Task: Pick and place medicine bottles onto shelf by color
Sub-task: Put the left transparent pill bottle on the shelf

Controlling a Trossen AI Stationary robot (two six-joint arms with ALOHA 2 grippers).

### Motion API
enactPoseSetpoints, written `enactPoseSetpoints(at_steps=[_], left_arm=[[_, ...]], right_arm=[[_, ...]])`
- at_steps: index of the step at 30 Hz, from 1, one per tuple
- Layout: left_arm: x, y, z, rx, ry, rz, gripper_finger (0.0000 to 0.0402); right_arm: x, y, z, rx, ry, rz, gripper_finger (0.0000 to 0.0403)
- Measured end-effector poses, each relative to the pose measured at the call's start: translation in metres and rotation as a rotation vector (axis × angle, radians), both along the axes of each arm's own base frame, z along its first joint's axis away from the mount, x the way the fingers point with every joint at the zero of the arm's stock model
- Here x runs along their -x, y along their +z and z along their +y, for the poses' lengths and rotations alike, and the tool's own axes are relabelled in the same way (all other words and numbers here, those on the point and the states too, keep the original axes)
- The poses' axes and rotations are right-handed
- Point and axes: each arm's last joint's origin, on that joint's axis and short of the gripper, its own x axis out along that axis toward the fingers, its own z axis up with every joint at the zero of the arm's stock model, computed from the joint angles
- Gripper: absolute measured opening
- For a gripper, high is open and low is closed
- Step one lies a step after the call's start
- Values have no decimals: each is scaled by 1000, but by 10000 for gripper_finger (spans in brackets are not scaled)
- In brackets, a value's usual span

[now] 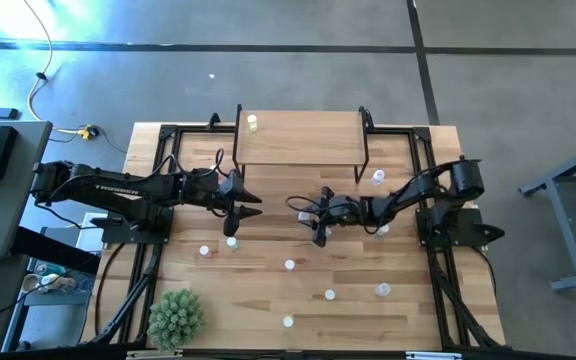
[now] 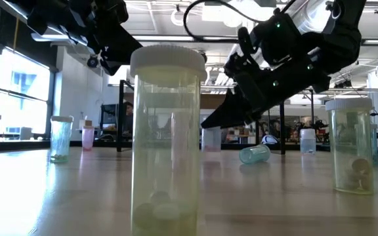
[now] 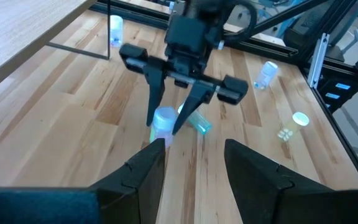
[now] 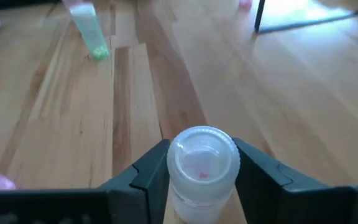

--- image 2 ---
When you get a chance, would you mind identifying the yellow medicine bottle white cap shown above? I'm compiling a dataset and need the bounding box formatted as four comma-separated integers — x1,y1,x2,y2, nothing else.
325,97,375,195

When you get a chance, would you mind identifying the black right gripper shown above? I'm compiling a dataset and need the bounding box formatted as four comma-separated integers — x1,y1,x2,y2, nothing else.
201,49,331,129

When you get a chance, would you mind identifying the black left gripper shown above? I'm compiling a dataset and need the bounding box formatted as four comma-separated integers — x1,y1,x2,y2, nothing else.
77,0,143,76

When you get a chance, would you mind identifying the long ceiling light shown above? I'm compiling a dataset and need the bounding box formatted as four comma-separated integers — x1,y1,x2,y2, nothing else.
30,32,93,43

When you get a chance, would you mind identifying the green medicine bottle white cap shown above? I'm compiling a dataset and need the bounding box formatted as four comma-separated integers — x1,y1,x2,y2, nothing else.
49,115,74,163

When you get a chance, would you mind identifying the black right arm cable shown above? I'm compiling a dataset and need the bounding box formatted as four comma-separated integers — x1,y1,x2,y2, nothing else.
182,0,295,43

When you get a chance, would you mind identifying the teal medicine bottle white cap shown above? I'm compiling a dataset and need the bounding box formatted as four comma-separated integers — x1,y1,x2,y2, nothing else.
371,123,378,167
239,144,272,165

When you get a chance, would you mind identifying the white blue ball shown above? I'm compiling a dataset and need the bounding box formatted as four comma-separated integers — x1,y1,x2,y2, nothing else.
261,134,279,146

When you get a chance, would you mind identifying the person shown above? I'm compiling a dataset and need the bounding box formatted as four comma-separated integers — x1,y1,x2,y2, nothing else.
123,101,134,134

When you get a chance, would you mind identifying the white ring lamp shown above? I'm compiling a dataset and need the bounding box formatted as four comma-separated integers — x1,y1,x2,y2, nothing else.
171,8,190,27

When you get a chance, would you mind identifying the silver ventilation duct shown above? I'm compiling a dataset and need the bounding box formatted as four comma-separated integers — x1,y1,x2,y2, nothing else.
287,0,333,33

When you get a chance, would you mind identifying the black computer monitor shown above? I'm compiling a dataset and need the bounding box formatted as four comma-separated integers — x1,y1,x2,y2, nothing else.
100,104,119,130

